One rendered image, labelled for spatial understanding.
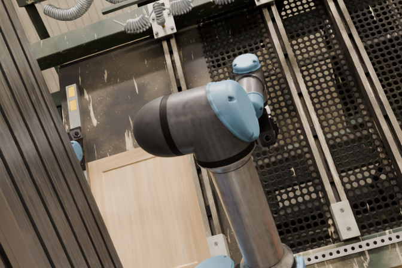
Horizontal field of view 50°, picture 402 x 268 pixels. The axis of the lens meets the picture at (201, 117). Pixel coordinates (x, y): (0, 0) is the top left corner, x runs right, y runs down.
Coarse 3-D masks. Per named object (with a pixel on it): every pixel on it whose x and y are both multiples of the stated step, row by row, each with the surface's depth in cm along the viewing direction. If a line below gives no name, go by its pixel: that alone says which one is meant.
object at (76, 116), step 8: (72, 96) 195; (80, 96) 198; (80, 104) 196; (72, 112) 192; (80, 112) 193; (72, 120) 191; (80, 120) 190; (88, 160) 186; (88, 168) 183; (88, 176) 180
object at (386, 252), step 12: (396, 228) 147; (348, 240) 149; (360, 240) 148; (300, 252) 151; (312, 252) 150; (360, 252) 146; (372, 252) 146; (384, 252) 145; (396, 252) 144; (312, 264) 148; (324, 264) 147; (336, 264) 147; (348, 264) 146; (360, 264) 145; (372, 264) 144; (384, 264) 144; (396, 264) 143
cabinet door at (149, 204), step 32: (96, 160) 184; (128, 160) 180; (160, 160) 178; (96, 192) 178; (128, 192) 176; (160, 192) 173; (192, 192) 170; (128, 224) 171; (160, 224) 168; (192, 224) 165; (128, 256) 166; (160, 256) 164; (192, 256) 161
